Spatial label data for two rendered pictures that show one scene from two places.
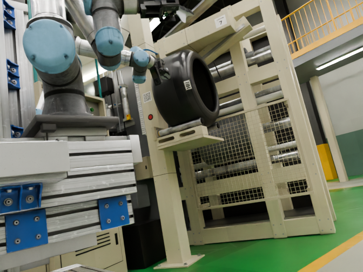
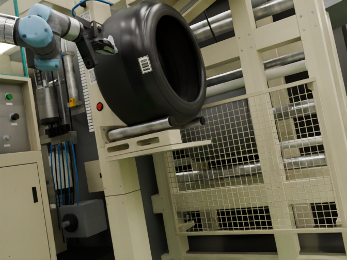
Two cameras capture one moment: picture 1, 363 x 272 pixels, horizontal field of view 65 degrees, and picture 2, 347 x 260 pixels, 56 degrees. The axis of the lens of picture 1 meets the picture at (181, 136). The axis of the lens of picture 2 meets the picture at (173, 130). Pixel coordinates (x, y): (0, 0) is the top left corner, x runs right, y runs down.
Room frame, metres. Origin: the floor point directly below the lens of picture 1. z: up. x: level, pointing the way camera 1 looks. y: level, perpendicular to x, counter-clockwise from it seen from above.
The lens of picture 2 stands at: (0.49, -0.24, 0.77)
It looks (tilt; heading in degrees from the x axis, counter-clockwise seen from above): 4 degrees up; 4
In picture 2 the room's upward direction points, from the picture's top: 10 degrees counter-clockwise
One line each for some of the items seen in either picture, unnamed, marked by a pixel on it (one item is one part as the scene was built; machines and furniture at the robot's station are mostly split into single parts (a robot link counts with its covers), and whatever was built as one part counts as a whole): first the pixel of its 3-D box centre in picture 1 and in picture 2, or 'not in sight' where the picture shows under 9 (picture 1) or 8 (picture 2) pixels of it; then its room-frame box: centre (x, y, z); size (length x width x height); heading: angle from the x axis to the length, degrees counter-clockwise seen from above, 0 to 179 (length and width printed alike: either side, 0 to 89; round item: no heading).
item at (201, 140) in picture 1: (191, 143); (160, 149); (2.02, -0.06, 0.80); 0.37 x 0.36 x 0.02; 153
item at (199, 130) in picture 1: (181, 136); (141, 143); (1.90, 0.00, 0.84); 0.36 x 0.09 x 0.06; 63
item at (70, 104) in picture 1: (66, 111); not in sight; (0.82, 0.33, 0.77); 0.15 x 0.15 x 0.10
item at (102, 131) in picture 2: (168, 136); (128, 134); (2.10, 0.09, 0.90); 0.40 x 0.03 x 0.10; 153
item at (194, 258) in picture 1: (179, 260); not in sight; (2.12, 0.17, 0.01); 0.27 x 0.27 x 0.02; 63
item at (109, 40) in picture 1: (108, 35); not in sight; (0.74, 0.15, 0.94); 0.11 x 0.08 x 0.11; 14
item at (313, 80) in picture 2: (240, 157); (237, 165); (2.21, -0.42, 0.65); 0.90 x 0.02 x 0.70; 63
